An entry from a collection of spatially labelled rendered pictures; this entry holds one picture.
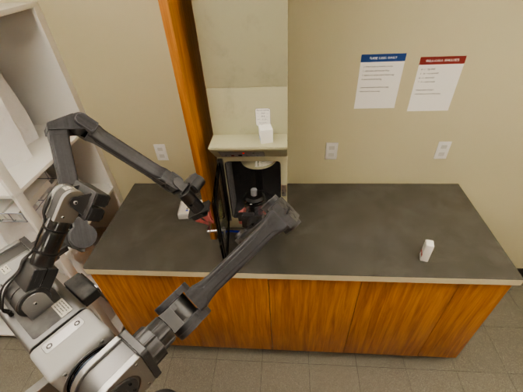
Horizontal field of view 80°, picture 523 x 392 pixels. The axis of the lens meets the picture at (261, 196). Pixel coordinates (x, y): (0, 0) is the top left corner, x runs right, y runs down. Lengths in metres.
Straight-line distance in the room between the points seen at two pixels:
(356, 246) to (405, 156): 0.67
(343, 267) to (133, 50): 1.48
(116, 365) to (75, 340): 0.10
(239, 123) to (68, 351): 0.96
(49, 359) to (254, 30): 1.09
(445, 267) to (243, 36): 1.32
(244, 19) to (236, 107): 0.32
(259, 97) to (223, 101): 0.15
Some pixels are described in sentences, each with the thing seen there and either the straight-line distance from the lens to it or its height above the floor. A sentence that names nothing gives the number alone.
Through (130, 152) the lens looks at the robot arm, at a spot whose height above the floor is 1.57.
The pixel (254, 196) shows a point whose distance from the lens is 1.39.
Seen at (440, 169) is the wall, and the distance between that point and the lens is 2.18.
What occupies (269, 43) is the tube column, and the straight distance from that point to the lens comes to 1.23.
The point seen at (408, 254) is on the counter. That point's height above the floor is 0.94.
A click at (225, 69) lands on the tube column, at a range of 1.27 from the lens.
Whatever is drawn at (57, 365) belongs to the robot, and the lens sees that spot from 0.80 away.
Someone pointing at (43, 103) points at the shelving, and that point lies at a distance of 2.23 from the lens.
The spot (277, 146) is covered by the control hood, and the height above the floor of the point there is 1.51.
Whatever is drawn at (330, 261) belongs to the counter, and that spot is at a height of 0.94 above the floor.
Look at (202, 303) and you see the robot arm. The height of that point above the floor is 1.47.
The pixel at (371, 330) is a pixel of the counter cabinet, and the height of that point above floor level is 0.40.
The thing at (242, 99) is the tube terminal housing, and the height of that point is 1.66.
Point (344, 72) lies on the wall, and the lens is 1.74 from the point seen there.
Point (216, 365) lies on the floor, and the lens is 2.36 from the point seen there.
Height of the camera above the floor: 2.15
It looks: 39 degrees down
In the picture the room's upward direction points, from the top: 4 degrees counter-clockwise
